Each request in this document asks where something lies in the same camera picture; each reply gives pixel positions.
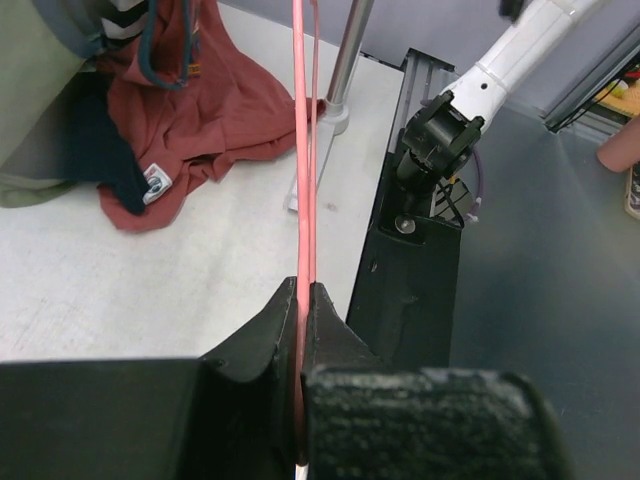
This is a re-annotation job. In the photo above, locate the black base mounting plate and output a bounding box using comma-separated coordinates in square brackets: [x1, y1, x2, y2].
[344, 47, 464, 369]

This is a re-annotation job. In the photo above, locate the olive green garment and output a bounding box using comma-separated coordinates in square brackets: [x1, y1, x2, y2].
[1, 1, 101, 208]

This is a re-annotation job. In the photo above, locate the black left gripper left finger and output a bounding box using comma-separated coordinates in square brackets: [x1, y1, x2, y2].
[1, 278, 297, 479]

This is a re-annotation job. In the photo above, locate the black white striped tank top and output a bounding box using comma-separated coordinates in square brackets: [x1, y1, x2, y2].
[99, 0, 149, 49]

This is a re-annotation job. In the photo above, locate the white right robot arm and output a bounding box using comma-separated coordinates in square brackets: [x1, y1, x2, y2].
[394, 0, 606, 235]

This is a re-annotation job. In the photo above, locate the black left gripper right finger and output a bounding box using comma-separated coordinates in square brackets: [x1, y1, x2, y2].
[302, 284, 574, 479]

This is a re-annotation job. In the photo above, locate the navy blue garment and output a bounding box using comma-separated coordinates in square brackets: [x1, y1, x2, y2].
[60, 92, 149, 215]

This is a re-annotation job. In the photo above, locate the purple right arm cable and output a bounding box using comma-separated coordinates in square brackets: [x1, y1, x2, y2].
[462, 149, 489, 229]

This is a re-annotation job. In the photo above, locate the rust red tank top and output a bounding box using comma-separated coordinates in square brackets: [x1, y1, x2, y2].
[100, 1, 325, 232]

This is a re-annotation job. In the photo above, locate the metal clothes rack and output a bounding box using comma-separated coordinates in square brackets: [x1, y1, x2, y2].
[311, 0, 374, 188]

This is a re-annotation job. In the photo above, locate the pink wire hanger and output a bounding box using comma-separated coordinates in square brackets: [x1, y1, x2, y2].
[292, 0, 319, 467]

